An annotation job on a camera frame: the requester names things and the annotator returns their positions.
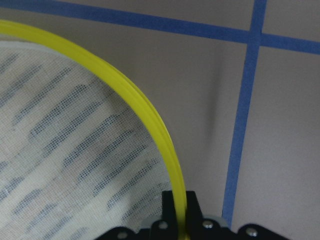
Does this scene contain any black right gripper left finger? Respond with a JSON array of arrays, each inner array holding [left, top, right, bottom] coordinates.
[[149, 190, 178, 240]]

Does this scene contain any yellow steamer basket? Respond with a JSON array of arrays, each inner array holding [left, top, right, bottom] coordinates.
[[0, 20, 187, 240]]

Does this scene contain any brown gridded table mat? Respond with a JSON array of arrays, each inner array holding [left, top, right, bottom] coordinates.
[[0, 0, 320, 240]]

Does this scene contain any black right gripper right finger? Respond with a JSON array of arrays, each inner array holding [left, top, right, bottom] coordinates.
[[185, 191, 221, 240]]

